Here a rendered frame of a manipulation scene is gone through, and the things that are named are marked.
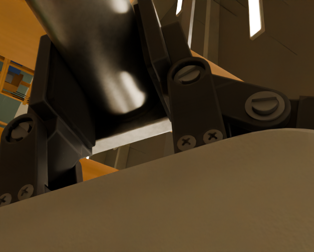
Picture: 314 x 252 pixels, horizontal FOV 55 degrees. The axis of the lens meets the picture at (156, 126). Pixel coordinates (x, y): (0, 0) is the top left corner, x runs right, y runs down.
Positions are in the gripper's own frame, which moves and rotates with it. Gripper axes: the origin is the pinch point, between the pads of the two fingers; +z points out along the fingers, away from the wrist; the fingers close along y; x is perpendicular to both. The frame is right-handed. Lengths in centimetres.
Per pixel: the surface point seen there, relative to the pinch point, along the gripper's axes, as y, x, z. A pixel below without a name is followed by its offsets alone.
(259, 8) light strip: 134, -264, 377
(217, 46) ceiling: 94, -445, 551
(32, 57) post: -14.1, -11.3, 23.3
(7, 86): -367, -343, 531
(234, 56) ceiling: 111, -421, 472
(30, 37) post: -12.6, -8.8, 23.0
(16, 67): -301, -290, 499
